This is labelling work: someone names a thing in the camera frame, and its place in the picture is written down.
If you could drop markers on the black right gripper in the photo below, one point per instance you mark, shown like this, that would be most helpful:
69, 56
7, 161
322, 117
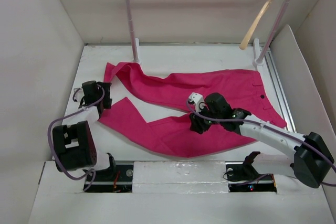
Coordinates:
195, 125

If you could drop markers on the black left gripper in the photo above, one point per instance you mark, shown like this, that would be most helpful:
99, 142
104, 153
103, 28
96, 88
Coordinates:
106, 103

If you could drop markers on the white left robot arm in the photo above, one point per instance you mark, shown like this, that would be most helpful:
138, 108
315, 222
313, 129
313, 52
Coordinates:
70, 138

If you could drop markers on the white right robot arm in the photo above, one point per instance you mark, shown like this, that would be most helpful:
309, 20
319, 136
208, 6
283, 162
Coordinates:
303, 157

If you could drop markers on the beige wooden hanger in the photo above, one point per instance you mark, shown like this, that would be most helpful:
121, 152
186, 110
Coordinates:
254, 25

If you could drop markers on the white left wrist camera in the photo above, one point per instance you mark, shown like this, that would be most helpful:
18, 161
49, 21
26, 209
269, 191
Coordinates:
77, 94

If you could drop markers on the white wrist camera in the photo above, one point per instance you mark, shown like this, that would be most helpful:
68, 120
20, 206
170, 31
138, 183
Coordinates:
77, 94
197, 100

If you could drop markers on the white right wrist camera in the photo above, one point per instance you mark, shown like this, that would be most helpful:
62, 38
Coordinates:
197, 100

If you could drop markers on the aluminium side rail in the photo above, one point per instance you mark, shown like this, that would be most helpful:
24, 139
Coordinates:
279, 91

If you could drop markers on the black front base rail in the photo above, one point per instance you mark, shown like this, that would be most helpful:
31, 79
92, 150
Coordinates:
195, 177

